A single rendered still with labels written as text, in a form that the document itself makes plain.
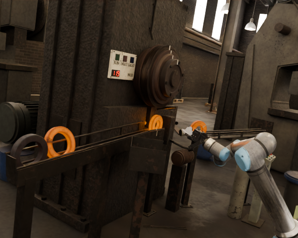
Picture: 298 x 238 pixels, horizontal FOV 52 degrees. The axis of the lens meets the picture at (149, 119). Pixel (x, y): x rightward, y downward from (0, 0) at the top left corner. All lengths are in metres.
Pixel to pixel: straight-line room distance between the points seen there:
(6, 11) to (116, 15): 4.30
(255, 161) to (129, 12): 1.23
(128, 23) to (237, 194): 1.67
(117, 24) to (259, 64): 3.17
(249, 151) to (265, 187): 0.22
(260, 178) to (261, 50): 3.35
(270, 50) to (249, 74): 0.44
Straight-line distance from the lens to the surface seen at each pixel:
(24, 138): 1.51
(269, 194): 1.81
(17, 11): 6.23
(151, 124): 2.32
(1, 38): 6.06
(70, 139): 1.74
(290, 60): 4.69
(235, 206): 2.83
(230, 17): 11.41
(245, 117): 4.88
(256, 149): 1.69
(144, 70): 2.13
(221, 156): 2.13
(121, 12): 2.08
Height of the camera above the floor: 1.14
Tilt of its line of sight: 9 degrees down
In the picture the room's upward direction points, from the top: 9 degrees clockwise
